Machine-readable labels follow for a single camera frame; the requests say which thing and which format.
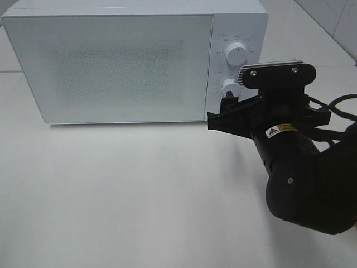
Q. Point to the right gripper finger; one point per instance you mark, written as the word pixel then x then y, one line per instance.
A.
pixel 224 104
pixel 231 99

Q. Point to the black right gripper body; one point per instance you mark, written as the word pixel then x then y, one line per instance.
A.
pixel 269 108

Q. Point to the white microwave door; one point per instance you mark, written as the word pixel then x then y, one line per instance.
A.
pixel 113 69

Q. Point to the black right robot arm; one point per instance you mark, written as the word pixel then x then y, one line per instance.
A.
pixel 311 170

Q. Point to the lower white timer knob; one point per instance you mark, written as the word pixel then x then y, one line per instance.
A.
pixel 231 85

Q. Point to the upper white power knob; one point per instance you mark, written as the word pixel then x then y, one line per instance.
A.
pixel 236 53

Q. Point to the white microwave oven body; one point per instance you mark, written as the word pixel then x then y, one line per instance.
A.
pixel 230 20

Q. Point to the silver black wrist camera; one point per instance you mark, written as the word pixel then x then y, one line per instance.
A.
pixel 277 75

